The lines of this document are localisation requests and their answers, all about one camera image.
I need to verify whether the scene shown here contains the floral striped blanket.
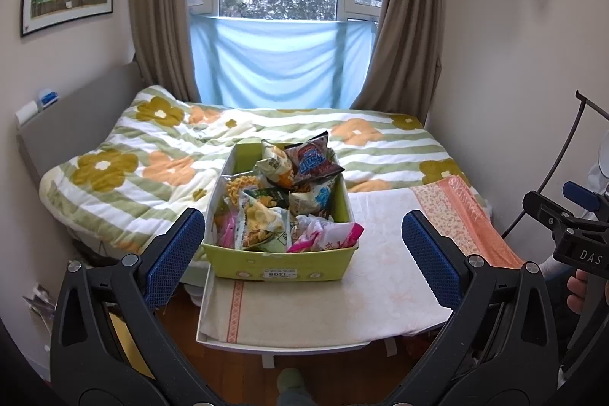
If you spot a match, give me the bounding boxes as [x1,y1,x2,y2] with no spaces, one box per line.
[39,85,472,245]

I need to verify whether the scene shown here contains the small white box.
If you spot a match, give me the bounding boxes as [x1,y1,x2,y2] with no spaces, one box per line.
[15,100,41,124]

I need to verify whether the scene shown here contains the peach floral towel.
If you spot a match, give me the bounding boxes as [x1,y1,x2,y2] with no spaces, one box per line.
[411,177,526,271]

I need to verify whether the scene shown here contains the person's right forearm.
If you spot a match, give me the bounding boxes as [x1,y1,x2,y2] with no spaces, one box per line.
[540,258,572,284]

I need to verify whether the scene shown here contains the brown curtain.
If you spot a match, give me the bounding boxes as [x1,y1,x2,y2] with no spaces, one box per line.
[128,0,224,102]
[352,0,445,128]

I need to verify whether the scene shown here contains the white round object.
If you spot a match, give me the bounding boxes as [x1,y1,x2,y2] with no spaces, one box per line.
[587,148,609,197]

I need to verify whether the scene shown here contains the person's right hand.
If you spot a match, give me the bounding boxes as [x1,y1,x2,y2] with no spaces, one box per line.
[568,268,591,316]

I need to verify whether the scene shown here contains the green snack packet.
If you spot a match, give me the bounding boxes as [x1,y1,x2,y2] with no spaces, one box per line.
[245,187,292,209]

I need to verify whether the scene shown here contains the grey bed headboard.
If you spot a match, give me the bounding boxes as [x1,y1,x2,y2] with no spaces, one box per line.
[16,62,143,183]

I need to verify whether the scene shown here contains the person's foot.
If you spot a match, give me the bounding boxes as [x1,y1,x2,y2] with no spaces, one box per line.
[277,367,310,406]

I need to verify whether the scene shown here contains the white table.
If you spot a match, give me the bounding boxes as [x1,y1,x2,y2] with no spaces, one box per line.
[196,330,398,371]

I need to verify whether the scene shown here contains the white blue-print snack bag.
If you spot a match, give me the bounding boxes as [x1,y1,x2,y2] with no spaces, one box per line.
[289,186,334,217]

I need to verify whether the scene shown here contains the yellow paper bag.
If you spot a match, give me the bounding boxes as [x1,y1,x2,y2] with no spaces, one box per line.
[108,311,149,373]

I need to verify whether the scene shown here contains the black curved rod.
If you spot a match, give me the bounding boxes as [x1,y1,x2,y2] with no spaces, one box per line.
[499,91,609,240]

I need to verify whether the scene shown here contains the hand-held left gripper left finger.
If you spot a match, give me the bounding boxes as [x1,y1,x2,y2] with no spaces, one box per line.
[50,207,220,406]

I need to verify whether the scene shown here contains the silver chips bag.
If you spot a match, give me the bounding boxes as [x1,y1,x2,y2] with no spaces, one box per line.
[256,143,297,189]

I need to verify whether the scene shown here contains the pile of mixed snacks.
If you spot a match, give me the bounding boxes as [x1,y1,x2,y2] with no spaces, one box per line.
[214,131,365,253]

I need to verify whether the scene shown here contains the green cardboard box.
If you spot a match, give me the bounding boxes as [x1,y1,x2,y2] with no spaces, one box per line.
[202,139,365,282]

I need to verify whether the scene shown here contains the dark blue snack bag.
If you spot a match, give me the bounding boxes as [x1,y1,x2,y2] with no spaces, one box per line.
[284,130,345,187]

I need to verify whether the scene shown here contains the light blue hanging cloth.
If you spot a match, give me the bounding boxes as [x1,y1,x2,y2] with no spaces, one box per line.
[189,16,376,109]

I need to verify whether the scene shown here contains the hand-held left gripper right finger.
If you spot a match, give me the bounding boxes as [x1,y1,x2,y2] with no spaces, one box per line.
[385,210,558,406]

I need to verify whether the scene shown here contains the scattered papers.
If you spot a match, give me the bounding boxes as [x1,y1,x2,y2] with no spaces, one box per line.
[24,285,58,321]

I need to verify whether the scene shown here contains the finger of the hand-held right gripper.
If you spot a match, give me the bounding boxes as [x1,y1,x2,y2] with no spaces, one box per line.
[564,181,609,221]
[522,191,572,238]

